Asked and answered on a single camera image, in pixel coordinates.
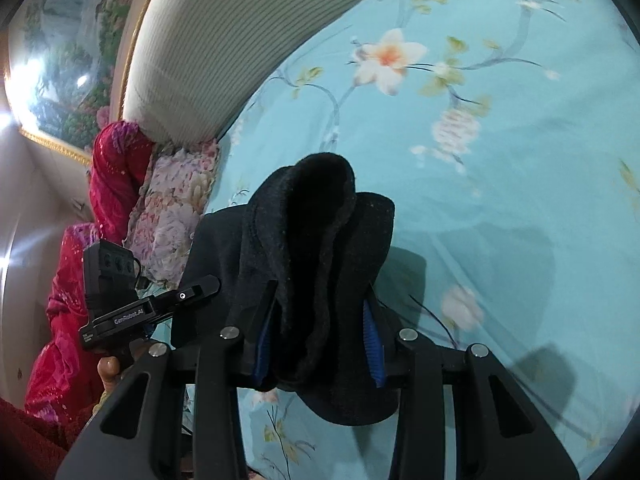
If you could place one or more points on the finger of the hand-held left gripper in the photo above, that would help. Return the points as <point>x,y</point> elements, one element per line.
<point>192,292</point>

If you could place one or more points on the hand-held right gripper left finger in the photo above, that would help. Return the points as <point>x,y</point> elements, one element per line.
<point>264,355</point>

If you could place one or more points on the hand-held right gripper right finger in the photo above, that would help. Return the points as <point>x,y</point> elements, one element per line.
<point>374,350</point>

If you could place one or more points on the black pants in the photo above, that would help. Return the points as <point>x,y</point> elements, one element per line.
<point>310,260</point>

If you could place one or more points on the person's left forearm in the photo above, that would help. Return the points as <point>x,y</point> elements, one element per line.
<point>35,440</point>

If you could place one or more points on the person's left hand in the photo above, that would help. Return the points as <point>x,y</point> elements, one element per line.
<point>110,374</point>

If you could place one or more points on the red sequined cloth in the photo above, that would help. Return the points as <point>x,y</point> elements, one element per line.
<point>65,310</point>

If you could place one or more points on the pink floral pillow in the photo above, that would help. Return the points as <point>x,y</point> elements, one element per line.
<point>170,210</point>

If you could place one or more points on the blue floral bedsheet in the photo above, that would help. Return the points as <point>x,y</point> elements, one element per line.
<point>475,185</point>

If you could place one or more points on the gold framed landscape painting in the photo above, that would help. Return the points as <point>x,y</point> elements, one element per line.
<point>65,60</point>

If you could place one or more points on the cream ribbed headboard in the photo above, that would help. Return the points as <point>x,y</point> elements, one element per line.
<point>225,45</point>

